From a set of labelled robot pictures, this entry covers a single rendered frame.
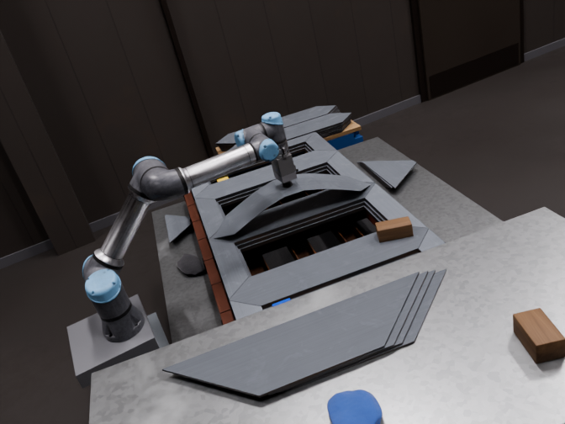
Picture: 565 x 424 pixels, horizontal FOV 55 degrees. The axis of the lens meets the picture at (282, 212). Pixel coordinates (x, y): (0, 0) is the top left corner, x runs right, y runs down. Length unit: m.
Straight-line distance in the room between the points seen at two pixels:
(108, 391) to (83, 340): 0.77
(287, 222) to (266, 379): 1.06
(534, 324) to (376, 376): 0.34
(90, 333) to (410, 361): 1.31
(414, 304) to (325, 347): 0.24
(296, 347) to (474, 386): 0.39
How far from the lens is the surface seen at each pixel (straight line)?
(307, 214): 2.21
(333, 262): 1.89
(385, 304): 1.34
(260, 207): 2.15
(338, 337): 1.27
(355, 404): 1.13
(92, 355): 2.08
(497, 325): 1.30
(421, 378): 1.19
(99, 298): 1.97
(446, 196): 2.40
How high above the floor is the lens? 1.92
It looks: 28 degrees down
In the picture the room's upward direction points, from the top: 14 degrees counter-clockwise
